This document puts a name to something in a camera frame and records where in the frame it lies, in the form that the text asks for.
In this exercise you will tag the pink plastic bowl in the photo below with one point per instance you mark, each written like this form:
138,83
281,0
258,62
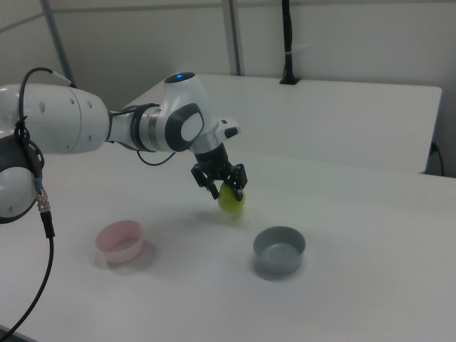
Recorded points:
119,242

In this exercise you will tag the black clamped pole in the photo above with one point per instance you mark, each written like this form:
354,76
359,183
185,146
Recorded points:
289,42

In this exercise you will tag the wide grey partition post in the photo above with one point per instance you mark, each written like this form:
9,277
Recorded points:
233,35

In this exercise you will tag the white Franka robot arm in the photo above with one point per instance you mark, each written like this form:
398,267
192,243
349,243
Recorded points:
71,121

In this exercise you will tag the green pear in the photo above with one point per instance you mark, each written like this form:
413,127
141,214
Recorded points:
231,203

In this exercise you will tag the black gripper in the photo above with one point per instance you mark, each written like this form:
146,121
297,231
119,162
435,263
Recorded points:
213,160

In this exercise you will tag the grey plastic bowl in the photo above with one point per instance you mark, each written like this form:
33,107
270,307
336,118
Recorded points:
279,251

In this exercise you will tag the slim grey partition post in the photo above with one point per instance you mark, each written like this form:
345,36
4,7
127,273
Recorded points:
58,42

